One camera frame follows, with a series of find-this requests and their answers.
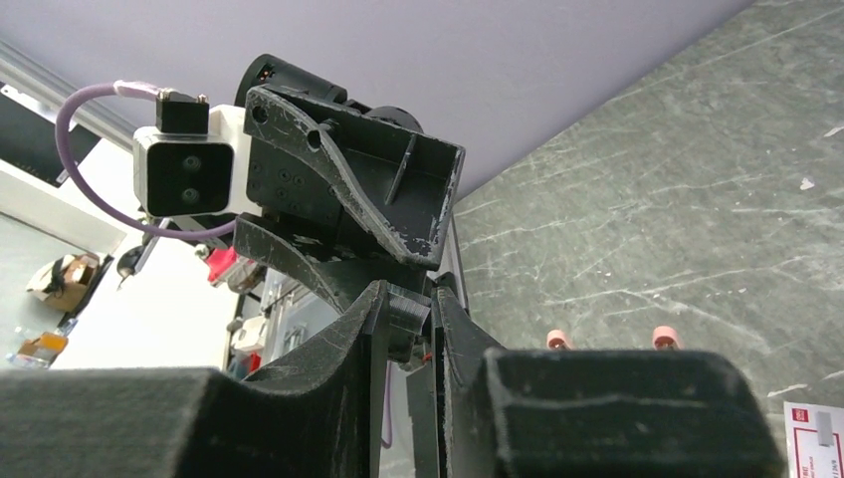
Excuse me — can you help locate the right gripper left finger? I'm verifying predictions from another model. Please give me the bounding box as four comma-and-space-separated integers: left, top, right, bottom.
1, 281, 389, 477

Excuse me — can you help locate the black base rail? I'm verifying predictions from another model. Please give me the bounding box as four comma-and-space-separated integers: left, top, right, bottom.
1, 41, 134, 187

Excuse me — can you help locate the red white staple box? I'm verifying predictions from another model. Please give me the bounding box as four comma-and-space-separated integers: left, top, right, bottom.
783, 402, 843, 478

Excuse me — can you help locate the pink stapler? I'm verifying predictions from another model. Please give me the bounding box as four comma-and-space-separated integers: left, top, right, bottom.
545, 329, 573, 351
652, 326, 682, 351

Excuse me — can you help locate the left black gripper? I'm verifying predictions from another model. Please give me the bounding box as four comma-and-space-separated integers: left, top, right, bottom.
233, 54, 465, 314

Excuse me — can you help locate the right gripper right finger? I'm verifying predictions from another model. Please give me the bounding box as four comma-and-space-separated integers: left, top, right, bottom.
432, 288, 785, 477

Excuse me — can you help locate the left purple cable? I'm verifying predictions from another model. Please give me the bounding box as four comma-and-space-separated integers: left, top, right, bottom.
54, 80, 239, 242

